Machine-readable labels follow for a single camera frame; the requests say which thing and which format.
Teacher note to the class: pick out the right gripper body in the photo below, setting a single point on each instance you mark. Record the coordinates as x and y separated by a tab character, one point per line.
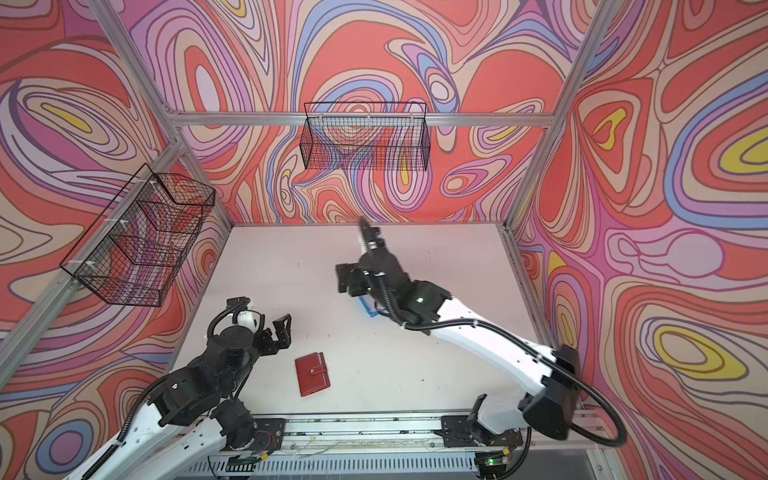
364	285

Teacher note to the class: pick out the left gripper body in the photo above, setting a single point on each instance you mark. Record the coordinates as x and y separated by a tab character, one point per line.
264	344

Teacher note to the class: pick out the blue plastic tray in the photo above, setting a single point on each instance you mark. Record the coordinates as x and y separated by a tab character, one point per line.
370	306

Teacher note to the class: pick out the red leather card holder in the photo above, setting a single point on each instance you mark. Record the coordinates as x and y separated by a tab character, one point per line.
312	374

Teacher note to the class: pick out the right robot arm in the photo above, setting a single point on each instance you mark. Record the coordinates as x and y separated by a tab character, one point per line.
548	381

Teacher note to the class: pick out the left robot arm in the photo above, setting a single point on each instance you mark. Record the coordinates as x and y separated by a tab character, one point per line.
196	411

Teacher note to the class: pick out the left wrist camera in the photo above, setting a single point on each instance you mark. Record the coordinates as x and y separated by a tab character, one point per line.
250	319

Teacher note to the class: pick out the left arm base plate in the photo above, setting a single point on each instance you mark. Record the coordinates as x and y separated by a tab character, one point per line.
260	435

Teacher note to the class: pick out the black wire basket back wall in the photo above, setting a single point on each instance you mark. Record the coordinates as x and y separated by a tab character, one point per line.
357	135

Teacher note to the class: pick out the black wire basket wall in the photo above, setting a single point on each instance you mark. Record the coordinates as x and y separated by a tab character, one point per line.
131	255
357	135

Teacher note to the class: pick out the black wire basket left wall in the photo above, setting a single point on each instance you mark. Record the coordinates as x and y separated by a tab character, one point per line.
131	255

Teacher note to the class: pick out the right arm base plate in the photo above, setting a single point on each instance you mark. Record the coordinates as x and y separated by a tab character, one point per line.
462	431

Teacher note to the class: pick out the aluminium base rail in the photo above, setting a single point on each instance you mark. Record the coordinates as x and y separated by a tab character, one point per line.
345	445

